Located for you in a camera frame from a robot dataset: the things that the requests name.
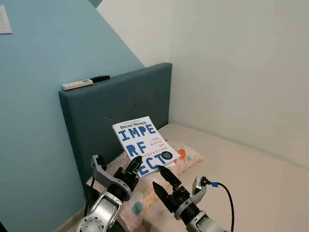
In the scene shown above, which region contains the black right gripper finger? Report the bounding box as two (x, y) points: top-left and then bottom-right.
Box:
(158, 166), (182, 189)
(153, 182), (173, 213)

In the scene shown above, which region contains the white blue patterned booklet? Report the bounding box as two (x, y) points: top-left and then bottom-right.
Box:
(112, 116), (182, 177)

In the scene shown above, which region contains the pink orange-spotted pillow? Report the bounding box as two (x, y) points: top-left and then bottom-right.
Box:
(87, 139), (205, 231)

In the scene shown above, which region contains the teal upholstered headboard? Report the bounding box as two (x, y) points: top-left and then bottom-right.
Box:
(58, 63), (173, 200)

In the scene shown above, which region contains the cream bed mattress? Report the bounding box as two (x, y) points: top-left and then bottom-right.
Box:
(140, 123), (309, 232)

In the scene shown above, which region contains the black remote control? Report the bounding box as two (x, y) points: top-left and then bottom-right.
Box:
(90, 75), (111, 83)

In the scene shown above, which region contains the white air conditioner remote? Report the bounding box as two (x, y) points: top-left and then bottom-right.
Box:
(62, 78), (94, 91)

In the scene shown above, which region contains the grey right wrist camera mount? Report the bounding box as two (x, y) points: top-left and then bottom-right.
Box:
(179, 176), (210, 219)

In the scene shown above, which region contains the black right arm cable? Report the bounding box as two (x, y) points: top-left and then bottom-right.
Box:
(201, 177), (236, 232)

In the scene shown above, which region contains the white double switch panel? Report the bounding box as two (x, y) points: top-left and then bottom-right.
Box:
(0, 5), (13, 35)

